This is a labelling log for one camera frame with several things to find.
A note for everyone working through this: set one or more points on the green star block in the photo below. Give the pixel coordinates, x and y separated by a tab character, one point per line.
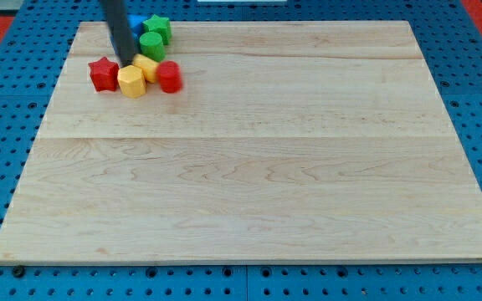
159	25

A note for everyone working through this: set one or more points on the red star block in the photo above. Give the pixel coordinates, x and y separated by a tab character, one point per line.
103	74

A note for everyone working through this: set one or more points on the wooden board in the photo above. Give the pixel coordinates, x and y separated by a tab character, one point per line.
290	143

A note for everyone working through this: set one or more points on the red cylinder block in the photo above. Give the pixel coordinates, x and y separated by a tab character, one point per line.
169	76

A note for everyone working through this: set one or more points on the yellow block behind hexagon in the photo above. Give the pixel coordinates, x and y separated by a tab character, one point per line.
147	65

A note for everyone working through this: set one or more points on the green cylinder block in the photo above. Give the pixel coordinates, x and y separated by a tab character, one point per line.
152	46

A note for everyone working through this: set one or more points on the blue block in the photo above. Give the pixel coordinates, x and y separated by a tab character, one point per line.
136	26

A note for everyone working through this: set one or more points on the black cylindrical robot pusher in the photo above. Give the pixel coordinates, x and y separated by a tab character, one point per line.
116	17

